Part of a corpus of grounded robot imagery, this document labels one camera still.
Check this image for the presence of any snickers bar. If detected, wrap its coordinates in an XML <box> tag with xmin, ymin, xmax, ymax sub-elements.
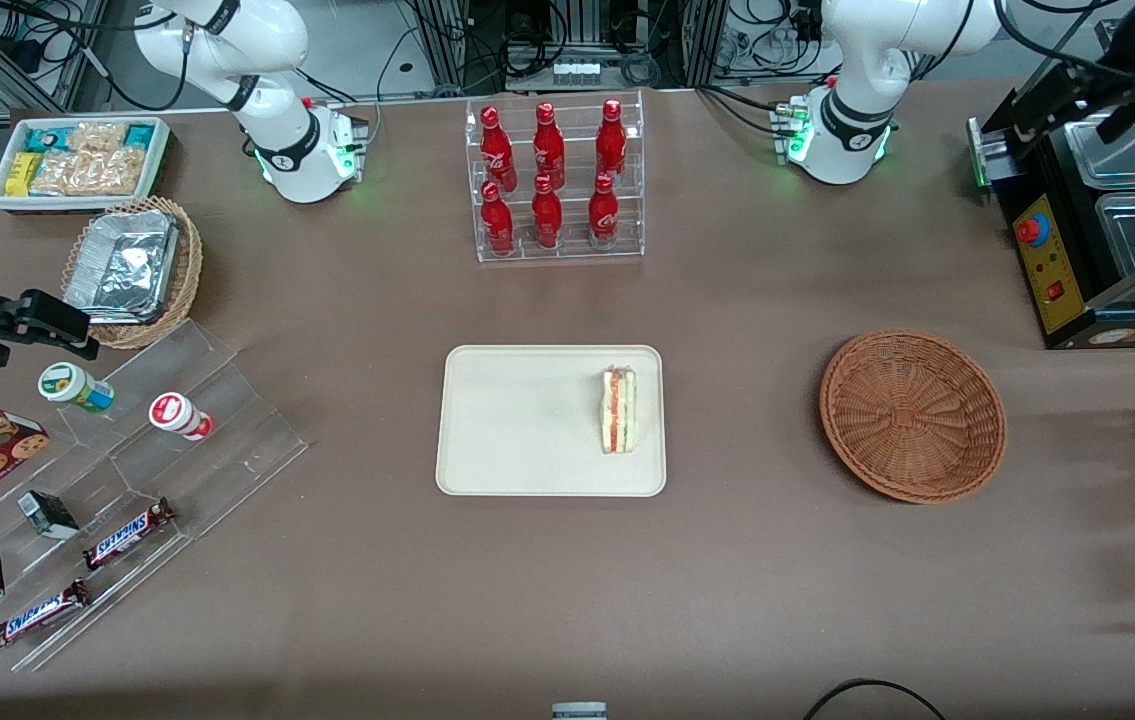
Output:
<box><xmin>0</xmin><ymin>578</ymin><xmax>92</xmax><ymax>653</ymax></box>
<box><xmin>82</xmin><ymin>497</ymin><xmax>178</xmax><ymax>572</ymax></box>

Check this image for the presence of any green white drink cup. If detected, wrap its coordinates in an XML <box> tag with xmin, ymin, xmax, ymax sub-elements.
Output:
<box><xmin>37</xmin><ymin>362</ymin><xmax>116</xmax><ymax>414</ymax></box>

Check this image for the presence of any aluminium foil tray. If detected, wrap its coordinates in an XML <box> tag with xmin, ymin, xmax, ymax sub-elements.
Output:
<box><xmin>62</xmin><ymin>210</ymin><xmax>180</xmax><ymax>326</ymax></box>

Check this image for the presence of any white plastic snack bin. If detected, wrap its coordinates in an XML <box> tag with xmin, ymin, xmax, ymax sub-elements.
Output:
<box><xmin>0</xmin><ymin>115</ymin><xmax>173</xmax><ymax>214</ymax></box>

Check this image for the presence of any beige plastic tray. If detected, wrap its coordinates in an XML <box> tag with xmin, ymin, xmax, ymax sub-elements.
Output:
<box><xmin>435</xmin><ymin>345</ymin><xmax>667</xmax><ymax>498</ymax></box>

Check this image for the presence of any clear acrylic bottle rack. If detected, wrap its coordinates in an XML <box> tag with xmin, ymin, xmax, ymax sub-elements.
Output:
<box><xmin>465</xmin><ymin>90</ymin><xmax>646</xmax><ymax>264</ymax></box>

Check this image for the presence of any aluminium equipment frame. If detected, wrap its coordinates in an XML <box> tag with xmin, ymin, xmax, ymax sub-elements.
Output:
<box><xmin>407</xmin><ymin>0</ymin><xmax>828</xmax><ymax>96</ymax></box>

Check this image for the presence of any black camera cable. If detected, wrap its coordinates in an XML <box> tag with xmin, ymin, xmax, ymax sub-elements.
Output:
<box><xmin>992</xmin><ymin>0</ymin><xmax>1128</xmax><ymax>86</ymax></box>

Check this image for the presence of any yellow snack pack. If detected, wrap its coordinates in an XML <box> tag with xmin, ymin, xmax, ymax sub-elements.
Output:
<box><xmin>5</xmin><ymin>152</ymin><xmax>43</xmax><ymax>197</ymax></box>

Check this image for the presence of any black food warmer cabinet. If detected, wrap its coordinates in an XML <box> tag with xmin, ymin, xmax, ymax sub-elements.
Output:
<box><xmin>965</xmin><ymin>85</ymin><xmax>1135</xmax><ymax>351</ymax></box>

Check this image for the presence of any red cola bottle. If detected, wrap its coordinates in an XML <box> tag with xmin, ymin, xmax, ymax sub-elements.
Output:
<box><xmin>480</xmin><ymin>180</ymin><xmax>516</xmax><ymax>257</ymax></box>
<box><xmin>595</xmin><ymin>98</ymin><xmax>628</xmax><ymax>179</ymax></box>
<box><xmin>531</xmin><ymin>175</ymin><xmax>565</xmax><ymax>250</ymax></box>
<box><xmin>532</xmin><ymin>102</ymin><xmax>567</xmax><ymax>189</ymax></box>
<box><xmin>588</xmin><ymin>172</ymin><xmax>620</xmax><ymax>249</ymax></box>
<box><xmin>480</xmin><ymin>106</ymin><xmax>518</xmax><ymax>193</ymax></box>

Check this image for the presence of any red white drink cup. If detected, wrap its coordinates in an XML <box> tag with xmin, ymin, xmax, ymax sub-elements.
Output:
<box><xmin>148</xmin><ymin>392</ymin><xmax>216</xmax><ymax>442</ymax></box>

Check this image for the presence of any clear acrylic tiered shelf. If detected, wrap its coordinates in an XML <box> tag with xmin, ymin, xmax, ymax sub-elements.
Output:
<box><xmin>0</xmin><ymin>318</ymin><xmax>310</xmax><ymax>673</ymax></box>

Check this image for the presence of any triangle sandwich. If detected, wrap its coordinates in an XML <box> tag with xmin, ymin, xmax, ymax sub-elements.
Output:
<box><xmin>600</xmin><ymin>366</ymin><xmax>638</xmax><ymax>455</ymax></box>

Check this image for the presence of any black floor cable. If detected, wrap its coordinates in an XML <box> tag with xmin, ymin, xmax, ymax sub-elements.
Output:
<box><xmin>803</xmin><ymin>678</ymin><xmax>948</xmax><ymax>720</ymax></box>

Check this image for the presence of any clear bag of crackers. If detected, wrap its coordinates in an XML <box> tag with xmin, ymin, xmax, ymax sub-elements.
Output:
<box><xmin>87</xmin><ymin>148</ymin><xmax>148</xmax><ymax>196</ymax></box>
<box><xmin>30</xmin><ymin>150</ymin><xmax>93</xmax><ymax>197</ymax></box>
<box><xmin>67</xmin><ymin>122</ymin><xmax>131</xmax><ymax>153</ymax></box>

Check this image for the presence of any light wicker basket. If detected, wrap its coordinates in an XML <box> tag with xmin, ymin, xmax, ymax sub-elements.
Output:
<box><xmin>62</xmin><ymin>195</ymin><xmax>204</xmax><ymax>351</ymax></box>

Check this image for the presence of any round brown wicker basket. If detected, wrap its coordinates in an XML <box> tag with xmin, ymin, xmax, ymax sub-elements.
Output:
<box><xmin>819</xmin><ymin>330</ymin><xmax>1008</xmax><ymax>504</ymax></box>

